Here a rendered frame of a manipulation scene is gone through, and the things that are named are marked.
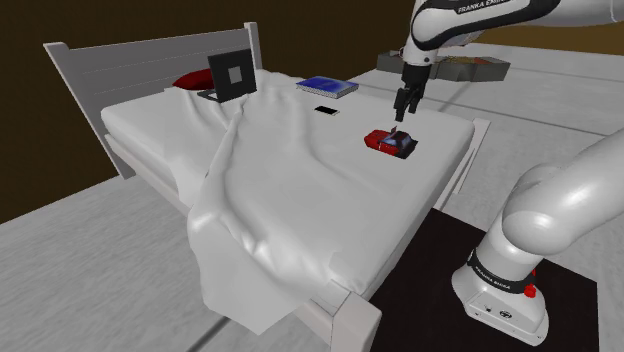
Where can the black robot stand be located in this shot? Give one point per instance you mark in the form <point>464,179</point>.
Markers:
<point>429,292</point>

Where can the red pillow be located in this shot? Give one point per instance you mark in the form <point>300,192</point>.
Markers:
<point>196,80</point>

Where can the black open laptop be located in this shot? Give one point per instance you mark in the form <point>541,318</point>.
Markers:
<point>233,74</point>

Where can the white bed with grey frame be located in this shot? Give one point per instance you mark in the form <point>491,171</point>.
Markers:
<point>302,195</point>

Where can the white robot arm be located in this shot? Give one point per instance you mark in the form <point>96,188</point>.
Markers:
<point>546,214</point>

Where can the blue book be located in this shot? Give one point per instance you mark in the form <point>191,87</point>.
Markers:
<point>326,86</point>

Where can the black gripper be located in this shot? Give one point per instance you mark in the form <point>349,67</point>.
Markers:
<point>414,78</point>

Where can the grey low table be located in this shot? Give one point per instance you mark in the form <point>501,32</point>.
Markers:
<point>468,71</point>

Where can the red and black box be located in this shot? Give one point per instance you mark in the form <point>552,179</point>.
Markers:
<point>385,142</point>

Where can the black smartphone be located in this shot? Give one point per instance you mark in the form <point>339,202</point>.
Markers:
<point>326,110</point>

